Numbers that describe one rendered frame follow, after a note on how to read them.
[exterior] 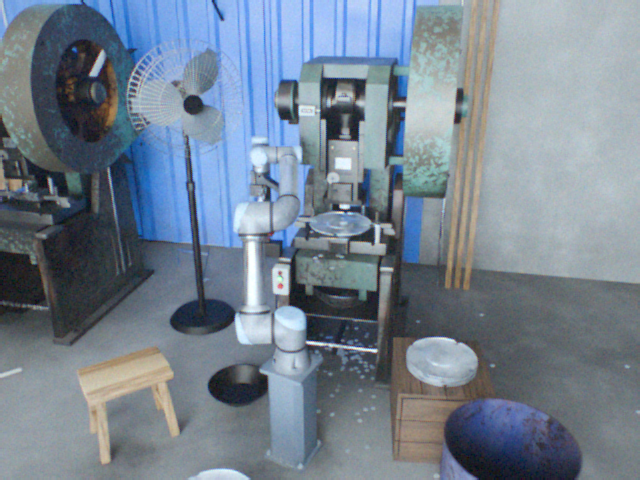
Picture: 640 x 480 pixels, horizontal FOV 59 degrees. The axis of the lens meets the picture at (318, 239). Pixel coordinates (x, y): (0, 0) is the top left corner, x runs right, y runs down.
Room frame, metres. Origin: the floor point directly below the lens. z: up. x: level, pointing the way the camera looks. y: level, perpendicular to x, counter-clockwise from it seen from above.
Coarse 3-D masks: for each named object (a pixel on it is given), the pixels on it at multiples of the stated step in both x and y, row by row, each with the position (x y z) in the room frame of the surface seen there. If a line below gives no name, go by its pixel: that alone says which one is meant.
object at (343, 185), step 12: (336, 144) 2.53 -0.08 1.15; (348, 144) 2.52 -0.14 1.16; (336, 156) 2.53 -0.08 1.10; (348, 156) 2.52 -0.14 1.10; (336, 168) 2.53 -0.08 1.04; (348, 168) 2.52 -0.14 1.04; (336, 180) 2.52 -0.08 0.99; (348, 180) 2.52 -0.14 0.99; (336, 192) 2.49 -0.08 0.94; (348, 192) 2.47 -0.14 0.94; (360, 192) 2.58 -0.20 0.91
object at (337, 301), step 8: (320, 288) 2.66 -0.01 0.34; (328, 288) 2.69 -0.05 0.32; (336, 288) 2.71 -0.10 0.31; (320, 296) 2.50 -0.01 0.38; (328, 296) 2.46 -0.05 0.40; (336, 296) 2.44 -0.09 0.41; (352, 296) 2.44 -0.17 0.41; (368, 296) 2.51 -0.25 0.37; (336, 304) 2.46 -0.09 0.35; (344, 304) 2.45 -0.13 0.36; (352, 304) 2.46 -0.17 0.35
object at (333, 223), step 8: (320, 216) 2.58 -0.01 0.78; (328, 216) 2.58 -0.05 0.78; (336, 216) 2.58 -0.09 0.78; (344, 216) 2.58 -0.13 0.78; (352, 216) 2.58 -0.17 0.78; (360, 216) 2.58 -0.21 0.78; (312, 224) 2.47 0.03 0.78; (320, 224) 2.47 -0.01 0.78; (328, 224) 2.46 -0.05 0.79; (336, 224) 2.46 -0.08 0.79; (344, 224) 2.46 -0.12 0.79; (352, 224) 2.46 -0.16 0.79; (360, 224) 2.47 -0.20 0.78; (368, 224) 2.48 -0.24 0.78; (320, 232) 2.37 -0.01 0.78; (328, 232) 2.37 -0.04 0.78; (336, 232) 2.38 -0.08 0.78; (344, 232) 2.37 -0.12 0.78; (352, 232) 2.37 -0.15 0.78; (360, 232) 2.37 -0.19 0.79
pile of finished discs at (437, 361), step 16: (416, 352) 2.00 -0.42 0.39; (432, 352) 1.99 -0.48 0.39; (448, 352) 1.99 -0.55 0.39; (464, 352) 2.00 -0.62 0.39; (416, 368) 1.89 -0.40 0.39; (432, 368) 1.89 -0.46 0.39; (448, 368) 1.89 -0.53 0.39; (464, 368) 1.89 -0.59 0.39; (432, 384) 1.83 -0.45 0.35; (448, 384) 1.82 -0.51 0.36
